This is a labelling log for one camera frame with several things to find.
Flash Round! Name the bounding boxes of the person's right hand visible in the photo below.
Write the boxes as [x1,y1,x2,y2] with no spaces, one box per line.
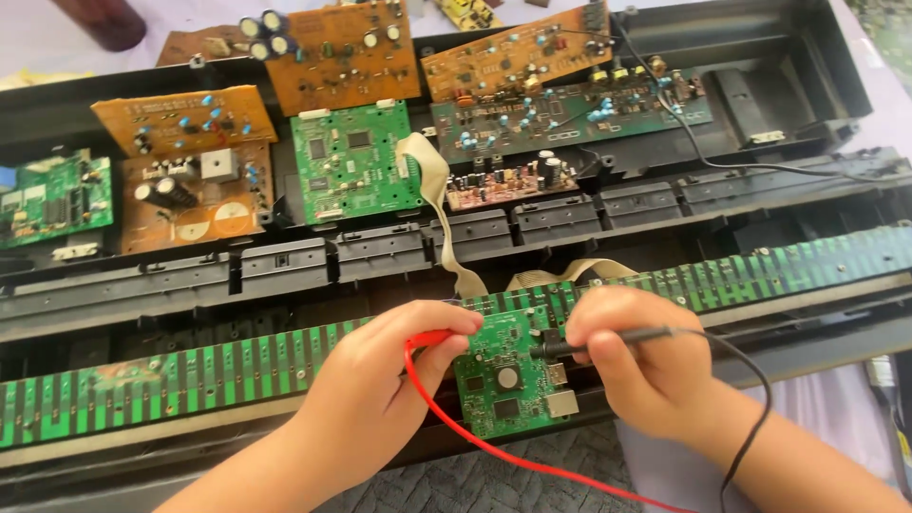
[565,286,743,444]

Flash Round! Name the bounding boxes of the person's left hand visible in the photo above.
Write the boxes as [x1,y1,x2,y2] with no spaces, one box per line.
[298,299,487,487]

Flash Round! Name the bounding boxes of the black multimeter probe with lead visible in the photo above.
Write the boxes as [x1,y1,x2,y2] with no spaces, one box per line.
[529,325,775,513]

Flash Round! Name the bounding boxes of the red multimeter probe with lead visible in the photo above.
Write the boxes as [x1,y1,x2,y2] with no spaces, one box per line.
[404,329,698,513]

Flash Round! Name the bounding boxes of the small green board, metal ports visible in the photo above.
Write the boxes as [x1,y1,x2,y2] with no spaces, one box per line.
[452,303,582,440]

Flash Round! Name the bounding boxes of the black keyboard casing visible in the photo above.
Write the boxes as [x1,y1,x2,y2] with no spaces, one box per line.
[0,0,912,513]

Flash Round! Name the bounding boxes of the long green key contact board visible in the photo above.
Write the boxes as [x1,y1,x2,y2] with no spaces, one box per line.
[0,227,912,451]

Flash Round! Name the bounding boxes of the grey patterned mat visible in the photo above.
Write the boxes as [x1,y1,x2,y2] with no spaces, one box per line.
[331,420,646,513]

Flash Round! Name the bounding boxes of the square green circuit board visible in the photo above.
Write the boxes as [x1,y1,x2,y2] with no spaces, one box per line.
[289,100,426,227]

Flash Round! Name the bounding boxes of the brown board with metal heatsink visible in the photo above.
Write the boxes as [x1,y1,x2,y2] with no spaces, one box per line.
[117,141,276,256]

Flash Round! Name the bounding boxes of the small pink circuit board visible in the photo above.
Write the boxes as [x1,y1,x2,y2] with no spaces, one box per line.
[445,150,580,212]

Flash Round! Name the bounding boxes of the long dark green circuit board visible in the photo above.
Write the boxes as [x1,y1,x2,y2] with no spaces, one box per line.
[430,66,714,166]

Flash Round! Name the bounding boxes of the orange board with large capacitors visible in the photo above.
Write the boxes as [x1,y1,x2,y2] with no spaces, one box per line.
[238,0,423,118]

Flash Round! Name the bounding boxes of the orange board with blue capacitors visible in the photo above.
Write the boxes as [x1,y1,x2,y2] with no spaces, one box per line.
[90,85,279,159]

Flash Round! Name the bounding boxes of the long orange circuit board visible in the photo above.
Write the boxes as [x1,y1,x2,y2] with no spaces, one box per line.
[420,2,614,103]

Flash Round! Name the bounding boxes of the green board with white connectors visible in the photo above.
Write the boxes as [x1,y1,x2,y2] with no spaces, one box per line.
[0,148,115,251]

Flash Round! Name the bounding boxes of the plain brown circuit board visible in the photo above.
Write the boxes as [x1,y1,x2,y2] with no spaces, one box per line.
[155,25,252,69]

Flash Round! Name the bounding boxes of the yellow circuit board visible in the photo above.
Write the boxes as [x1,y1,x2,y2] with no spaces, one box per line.
[432,0,505,34]

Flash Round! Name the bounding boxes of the dark red cylinder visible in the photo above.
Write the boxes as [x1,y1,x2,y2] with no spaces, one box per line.
[50,0,148,53]

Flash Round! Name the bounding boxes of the short beige ribbon cable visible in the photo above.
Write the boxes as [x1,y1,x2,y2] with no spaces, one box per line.
[504,258,639,292]

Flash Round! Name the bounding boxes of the thin black cable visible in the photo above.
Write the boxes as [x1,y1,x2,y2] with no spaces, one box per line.
[609,7,912,183]

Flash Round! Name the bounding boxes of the long beige ribbon cable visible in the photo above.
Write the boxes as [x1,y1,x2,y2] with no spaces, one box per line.
[395,132,490,300]

